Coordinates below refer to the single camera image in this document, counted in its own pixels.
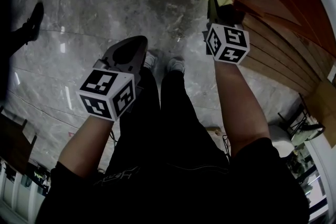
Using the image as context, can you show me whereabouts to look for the large plywood board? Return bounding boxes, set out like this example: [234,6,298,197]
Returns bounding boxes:
[313,77,336,149]

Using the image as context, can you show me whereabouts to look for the person's right white shoe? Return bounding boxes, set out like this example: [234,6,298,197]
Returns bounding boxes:
[166,57,186,74]

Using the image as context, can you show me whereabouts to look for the person's white shoe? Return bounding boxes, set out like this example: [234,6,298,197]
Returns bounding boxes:
[143,51,159,69]
[166,57,186,74]

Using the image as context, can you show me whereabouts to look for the glass window wall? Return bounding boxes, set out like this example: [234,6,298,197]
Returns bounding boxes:
[286,136,333,215]

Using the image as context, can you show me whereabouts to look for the white shelf unit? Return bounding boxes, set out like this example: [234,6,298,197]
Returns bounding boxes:
[0,157,52,224]

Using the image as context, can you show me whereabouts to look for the pale green garment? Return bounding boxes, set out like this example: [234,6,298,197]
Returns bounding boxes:
[291,124,326,146]

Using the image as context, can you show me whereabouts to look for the person's right forearm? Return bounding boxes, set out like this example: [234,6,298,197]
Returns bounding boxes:
[214,61,270,158]

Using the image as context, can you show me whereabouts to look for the person's black shirt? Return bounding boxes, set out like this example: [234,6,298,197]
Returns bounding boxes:
[35,136,310,224]

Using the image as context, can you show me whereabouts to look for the person's black trousers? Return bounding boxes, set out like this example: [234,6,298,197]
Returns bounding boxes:
[104,67,230,182]

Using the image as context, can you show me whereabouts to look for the person's left forearm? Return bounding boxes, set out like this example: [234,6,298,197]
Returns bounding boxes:
[57,114,116,179]

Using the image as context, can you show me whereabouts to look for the black metal chair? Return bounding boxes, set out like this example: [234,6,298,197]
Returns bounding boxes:
[277,93,326,145]

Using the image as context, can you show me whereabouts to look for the white round seat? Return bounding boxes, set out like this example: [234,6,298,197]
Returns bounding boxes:
[267,124,296,158]

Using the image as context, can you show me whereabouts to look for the person's left white shoe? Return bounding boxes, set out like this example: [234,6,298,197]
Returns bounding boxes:
[143,51,159,69]

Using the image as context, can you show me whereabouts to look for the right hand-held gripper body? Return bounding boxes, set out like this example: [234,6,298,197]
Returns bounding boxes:
[202,17,250,65]

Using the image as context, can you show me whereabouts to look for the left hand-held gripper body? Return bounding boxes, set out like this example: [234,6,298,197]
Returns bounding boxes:
[76,59,142,122]

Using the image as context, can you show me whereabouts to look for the dark wooden table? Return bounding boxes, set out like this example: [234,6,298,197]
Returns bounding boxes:
[0,106,38,175]

